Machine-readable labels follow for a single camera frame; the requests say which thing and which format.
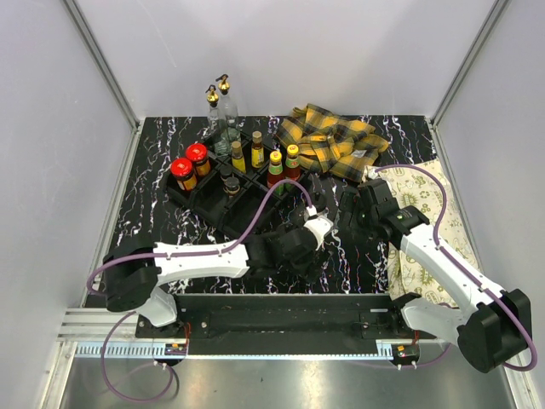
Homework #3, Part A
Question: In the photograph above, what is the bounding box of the red sauce bottle front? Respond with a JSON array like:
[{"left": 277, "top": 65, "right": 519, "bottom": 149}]
[{"left": 267, "top": 151, "right": 284, "bottom": 189}]

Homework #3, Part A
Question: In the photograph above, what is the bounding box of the red sauce bottle yellow cap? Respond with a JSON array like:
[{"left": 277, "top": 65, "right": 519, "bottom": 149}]
[{"left": 284, "top": 144, "right": 301, "bottom": 181}]

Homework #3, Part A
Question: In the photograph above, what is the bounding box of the small glass jar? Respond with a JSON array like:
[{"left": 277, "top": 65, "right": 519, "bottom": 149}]
[{"left": 224, "top": 176, "right": 241, "bottom": 198}]

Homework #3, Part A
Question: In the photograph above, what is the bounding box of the black compartment organizer tray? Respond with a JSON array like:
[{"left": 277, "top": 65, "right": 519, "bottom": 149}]
[{"left": 163, "top": 127, "right": 312, "bottom": 239}]

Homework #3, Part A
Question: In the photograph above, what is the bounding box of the yellow label bottle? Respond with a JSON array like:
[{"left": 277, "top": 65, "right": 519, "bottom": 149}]
[
  {"left": 231, "top": 141, "right": 246, "bottom": 173},
  {"left": 250, "top": 131, "right": 265, "bottom": 170}
]

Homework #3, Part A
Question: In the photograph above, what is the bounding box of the red lid jar back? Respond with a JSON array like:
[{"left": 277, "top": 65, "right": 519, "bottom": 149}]
[{"left": 186, "top": 143, "right": 211, "bottom": 177}]

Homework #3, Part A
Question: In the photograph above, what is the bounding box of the red lid jar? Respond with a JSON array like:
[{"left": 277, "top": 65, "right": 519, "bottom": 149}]
[
  {"left": 186, "top": 143, "right": 211, "bottom": 177},
  {"left": 170, "top": 158, "right": 198, "bottom": 192}
]

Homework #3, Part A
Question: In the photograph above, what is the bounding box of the red lid jar front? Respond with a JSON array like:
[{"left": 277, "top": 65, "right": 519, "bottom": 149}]
[{"left": 170, "top": 158, "right": 198, "bottom": 192}]

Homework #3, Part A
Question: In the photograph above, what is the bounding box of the clear oil bottle gold spout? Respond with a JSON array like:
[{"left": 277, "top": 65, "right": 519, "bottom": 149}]
[{"left": 216, "top": 74, "right": 240, "bottom": 142}]

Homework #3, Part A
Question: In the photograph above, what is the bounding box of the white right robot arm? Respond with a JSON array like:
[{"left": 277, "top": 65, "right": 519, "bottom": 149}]
[{"left": 339, "top": 179, "right": 537, "bottom": 373}]

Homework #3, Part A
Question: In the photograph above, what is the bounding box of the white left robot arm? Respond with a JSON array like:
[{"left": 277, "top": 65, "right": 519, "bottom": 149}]
[{"left": 104, "top": 217, "right": 333, "bottom": 337}]

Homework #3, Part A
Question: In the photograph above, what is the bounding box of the black top grinder back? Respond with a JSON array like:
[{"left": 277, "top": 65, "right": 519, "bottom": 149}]
[{"left": 311, "top": 192, "right": 328, "bottom": 216}]

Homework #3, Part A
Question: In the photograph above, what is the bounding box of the yellow plaid cloth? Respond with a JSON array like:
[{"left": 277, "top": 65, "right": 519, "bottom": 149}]
[{"left": 276, "top": 104, "right": 389, "bottom": 182}]

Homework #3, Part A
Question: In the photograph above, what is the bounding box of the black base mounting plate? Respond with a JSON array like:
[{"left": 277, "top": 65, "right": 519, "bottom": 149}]
[{"left": 135, "top": 294, "right": 415, "bottom": 359}]

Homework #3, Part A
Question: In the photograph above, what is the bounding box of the cream printed cloth bag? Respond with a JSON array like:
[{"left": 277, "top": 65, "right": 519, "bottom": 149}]
[{"left": 370, "top": 159, "right": 479, "bottom": 308}]

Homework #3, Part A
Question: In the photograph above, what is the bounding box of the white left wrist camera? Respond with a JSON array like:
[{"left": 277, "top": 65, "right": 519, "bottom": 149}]
[{"left": 303, "top": 205, "right": 334, "bottom": 250}]

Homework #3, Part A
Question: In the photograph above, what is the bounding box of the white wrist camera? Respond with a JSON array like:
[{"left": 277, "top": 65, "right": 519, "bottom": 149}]
[
  {"left": 363, "top": 168, "right": 380, "bottom": 181},
  {"left": 303, "top": 205, "right": 334, "bottom": 250}
]

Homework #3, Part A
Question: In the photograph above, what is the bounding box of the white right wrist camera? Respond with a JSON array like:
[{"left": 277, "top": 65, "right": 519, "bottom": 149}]
[{"left": 363, "top": 168, "right": 380, "bottom": 181}]

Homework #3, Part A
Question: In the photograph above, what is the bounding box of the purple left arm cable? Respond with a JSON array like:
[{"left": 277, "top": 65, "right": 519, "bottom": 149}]
[{"left": 87, "top": 178, "right": 318, "bottom": 404}]

